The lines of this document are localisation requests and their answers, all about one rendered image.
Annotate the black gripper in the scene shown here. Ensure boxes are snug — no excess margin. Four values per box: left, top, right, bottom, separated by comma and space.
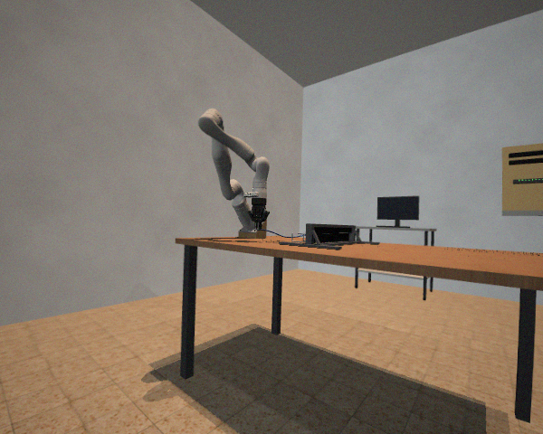
248, 198, 270, 231

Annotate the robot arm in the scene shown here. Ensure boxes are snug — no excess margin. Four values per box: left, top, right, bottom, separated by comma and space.
198, 108, 270, 231

